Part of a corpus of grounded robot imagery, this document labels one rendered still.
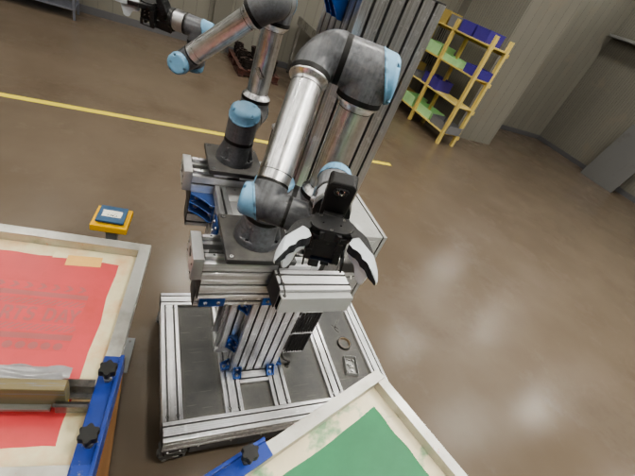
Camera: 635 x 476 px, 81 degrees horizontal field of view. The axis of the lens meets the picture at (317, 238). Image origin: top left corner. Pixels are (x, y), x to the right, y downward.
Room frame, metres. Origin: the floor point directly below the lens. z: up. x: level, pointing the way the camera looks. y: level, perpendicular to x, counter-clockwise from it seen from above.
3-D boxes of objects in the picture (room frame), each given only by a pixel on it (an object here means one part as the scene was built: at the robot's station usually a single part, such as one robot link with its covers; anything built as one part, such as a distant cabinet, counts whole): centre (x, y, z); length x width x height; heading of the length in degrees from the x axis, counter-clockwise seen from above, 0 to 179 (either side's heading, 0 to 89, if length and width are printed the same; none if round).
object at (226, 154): (1.37, 0.45, 1.31); 0.15 x 0.15 x 0.10
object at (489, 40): (8.61, -0.97, 1.04); 2.26 x 0.61 x 2.09; 33
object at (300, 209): (0.71, 0.03, 1.56); 0.11 x 0.08 x 0.11; 99
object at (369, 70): (0.97, 0.05, 1.63); 0.15 x 0.12 x 0.55; 99
